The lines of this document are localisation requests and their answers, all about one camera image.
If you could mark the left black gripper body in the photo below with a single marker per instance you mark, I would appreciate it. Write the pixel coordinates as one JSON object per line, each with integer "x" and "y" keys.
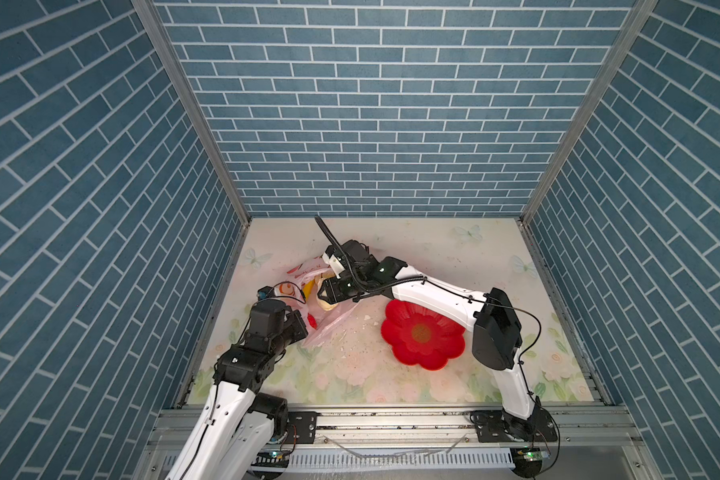
{"x": 292, "y": 331}

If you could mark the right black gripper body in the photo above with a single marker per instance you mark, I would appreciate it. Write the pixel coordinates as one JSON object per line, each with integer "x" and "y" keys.
{"x": 345, "y": 287}

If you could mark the red fake apple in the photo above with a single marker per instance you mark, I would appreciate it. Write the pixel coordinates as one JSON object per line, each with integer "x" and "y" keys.
{"x": 312, "y": 322}

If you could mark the pink plastic bag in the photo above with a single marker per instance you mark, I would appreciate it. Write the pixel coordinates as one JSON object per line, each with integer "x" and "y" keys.
{"x": 306, "y": 288}

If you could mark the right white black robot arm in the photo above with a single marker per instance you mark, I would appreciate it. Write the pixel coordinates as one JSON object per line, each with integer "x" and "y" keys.
{"x": 492, "y": 333}

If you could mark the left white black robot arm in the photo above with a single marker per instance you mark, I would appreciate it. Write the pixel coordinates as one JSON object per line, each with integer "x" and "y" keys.
{"x": 238, "y": 420}

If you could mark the red flower-shaped bowl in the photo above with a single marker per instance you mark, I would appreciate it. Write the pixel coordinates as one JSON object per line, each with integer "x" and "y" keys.
{"x": 421, "y": 337}

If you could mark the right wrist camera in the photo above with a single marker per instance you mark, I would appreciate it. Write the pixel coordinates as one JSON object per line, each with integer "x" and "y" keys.
{"x": 357, "y": 255}

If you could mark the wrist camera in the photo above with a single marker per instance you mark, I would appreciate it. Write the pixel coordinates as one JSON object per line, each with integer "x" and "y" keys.
{"x": 265, "y": 292}
{"x": 357, "y": 255}

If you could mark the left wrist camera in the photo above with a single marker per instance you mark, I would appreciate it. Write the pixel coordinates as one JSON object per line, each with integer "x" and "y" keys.
{"x": 265, "y": 292}

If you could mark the white cable duct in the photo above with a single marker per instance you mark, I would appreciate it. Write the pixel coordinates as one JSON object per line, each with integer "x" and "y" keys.
{"x": 335, "y": 460}

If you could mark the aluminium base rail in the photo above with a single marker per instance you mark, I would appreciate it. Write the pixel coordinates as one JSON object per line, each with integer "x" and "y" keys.
{"x": 441, "y": 426}

